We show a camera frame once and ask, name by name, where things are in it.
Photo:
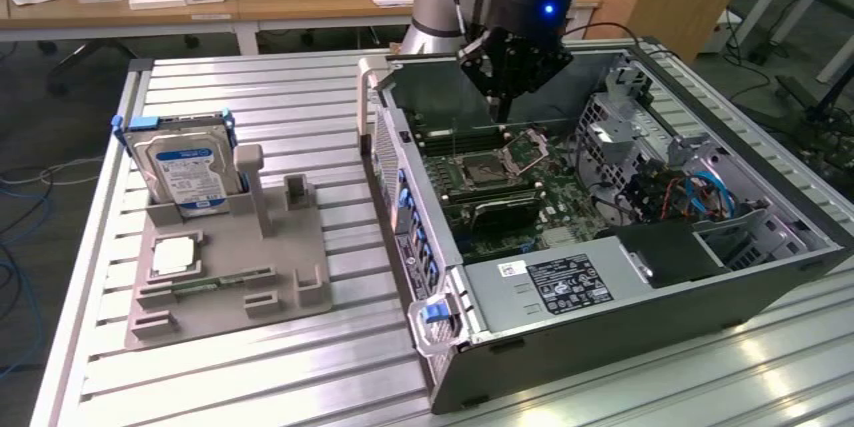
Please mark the grey parts rack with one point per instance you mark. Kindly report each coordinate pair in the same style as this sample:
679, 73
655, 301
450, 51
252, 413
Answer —
227, 247

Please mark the CPU socket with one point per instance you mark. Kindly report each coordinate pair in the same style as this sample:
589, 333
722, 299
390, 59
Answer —
486, 172

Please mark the open black PC case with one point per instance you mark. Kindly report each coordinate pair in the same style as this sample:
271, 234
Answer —
601, 357

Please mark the hard disk in blue caddy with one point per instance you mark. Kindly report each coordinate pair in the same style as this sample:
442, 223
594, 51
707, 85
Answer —
187, 172

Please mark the metal disk bay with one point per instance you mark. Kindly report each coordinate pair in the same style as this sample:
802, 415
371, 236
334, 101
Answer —
747, 242

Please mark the metal socket cover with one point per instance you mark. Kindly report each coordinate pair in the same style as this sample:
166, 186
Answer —
530, 147

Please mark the blue case latch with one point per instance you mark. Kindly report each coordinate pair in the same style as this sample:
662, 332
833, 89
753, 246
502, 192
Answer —
434, 312

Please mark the GPU graphics card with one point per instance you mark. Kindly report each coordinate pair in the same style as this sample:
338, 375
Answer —
503, 212

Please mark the grey power supply unit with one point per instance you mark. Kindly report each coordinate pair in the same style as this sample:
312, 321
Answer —
494, 292

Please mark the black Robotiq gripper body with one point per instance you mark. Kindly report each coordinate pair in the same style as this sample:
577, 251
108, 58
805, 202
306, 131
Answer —
527, 12

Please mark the black drive bay box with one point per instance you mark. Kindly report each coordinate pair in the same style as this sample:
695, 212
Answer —
667, 252

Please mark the green RAM stick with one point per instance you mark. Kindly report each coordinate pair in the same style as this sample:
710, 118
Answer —
200, 284

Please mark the green motherboard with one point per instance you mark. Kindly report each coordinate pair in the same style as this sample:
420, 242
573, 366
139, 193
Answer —
561, 217

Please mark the silver CPU chip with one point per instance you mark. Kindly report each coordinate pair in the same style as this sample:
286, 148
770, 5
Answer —
174, 254

